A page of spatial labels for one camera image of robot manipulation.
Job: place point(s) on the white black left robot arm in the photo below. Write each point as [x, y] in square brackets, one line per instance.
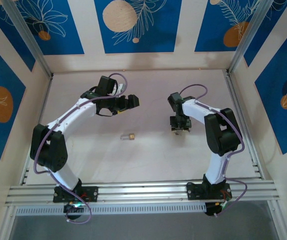
[66, 120]

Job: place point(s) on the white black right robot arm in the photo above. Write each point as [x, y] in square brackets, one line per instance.
[198, 110]

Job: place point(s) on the aluminium table side rail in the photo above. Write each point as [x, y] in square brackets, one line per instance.
[235, 100]
[41, 112]

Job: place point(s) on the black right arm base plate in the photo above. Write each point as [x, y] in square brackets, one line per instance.
[193, 191]

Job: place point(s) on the aluminium mounting rail beam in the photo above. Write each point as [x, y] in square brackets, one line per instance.
[146, 192]

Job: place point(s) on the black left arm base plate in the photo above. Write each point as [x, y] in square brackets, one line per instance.
[92, 193]

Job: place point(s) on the aluminium frame post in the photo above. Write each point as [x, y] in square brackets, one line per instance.
[247, 37]
[28, 37]

